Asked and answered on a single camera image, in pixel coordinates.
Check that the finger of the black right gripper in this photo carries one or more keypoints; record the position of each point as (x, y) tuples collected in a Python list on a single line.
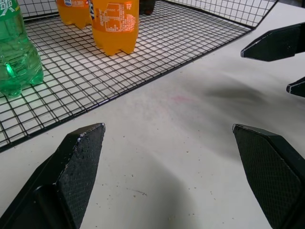
[(297, 87), (276, 44)]

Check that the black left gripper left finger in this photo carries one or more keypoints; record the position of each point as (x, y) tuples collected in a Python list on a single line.
[(71, 176)]

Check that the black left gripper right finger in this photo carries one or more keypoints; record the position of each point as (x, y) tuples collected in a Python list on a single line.
[(269, 171)]

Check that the dark cola bottle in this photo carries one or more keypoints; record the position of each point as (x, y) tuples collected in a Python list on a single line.
[(147, 6)]

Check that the green soda bottle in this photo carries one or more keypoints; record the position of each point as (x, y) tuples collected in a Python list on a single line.
[(14, 52)]

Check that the orange soda bottle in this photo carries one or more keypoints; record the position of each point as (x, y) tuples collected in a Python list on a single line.
[(74, 12), (115, 26)]

